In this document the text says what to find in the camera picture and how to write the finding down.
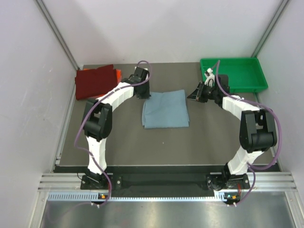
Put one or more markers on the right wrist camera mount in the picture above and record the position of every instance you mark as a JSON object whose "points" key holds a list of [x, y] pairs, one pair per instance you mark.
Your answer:
{"points": [[210, 77]]}

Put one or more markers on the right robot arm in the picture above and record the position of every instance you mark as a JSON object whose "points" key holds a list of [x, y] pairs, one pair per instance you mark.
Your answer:
{"points": [[257, 131]]}

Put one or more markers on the aluminium corner post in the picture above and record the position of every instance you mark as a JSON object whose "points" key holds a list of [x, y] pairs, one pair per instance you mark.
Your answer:
{"points": [[50, 21], [282, 6]]}

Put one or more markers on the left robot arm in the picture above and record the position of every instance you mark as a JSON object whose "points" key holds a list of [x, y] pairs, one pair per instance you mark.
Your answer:
{"points": [[98, 121]]}

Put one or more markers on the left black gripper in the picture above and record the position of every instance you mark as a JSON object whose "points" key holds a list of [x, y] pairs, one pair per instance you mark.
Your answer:
{"points": [[146, 95]]}

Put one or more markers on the left aluminium corner post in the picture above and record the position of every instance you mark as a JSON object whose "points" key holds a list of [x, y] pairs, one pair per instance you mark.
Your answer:
{"points": [[50, 21]]}

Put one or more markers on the blue t shirt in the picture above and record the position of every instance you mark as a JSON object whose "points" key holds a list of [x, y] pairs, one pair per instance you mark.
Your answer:
{"points": [[165, 110]]}

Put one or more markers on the right aluminium corner post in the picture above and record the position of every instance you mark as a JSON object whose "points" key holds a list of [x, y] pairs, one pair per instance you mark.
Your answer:
{"points": [[282, 6]]}

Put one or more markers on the grey slotted cable duct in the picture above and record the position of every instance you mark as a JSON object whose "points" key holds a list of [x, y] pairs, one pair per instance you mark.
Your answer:
{"points": [[101, 197]]}

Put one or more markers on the green plastic tray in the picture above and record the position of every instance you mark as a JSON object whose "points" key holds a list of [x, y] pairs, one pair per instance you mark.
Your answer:
{"points": [[245, 74]]}

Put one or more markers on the dark red folded t shirt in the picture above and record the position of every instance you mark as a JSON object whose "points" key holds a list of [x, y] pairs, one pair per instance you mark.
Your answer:
{"points": [[92, 82]]}

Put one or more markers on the orange folded t shirt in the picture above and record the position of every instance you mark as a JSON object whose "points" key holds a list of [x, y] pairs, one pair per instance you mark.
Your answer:
{"points": [[118, 77]]}

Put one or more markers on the aluminium frame rail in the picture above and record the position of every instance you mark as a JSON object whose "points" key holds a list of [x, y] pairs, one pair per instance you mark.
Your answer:
{"points": [[261, 181]]}

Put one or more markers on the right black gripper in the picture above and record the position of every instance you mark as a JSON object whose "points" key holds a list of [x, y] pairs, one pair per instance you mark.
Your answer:
{"points": [[197, 94]]}

